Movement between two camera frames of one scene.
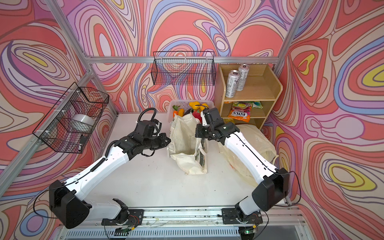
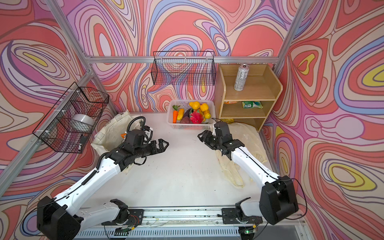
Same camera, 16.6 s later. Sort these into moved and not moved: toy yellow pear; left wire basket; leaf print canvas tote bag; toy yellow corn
Moved: leaf print canvas tote bag
Not moved: toy yellow corn; left wire basket; toy yellow pear
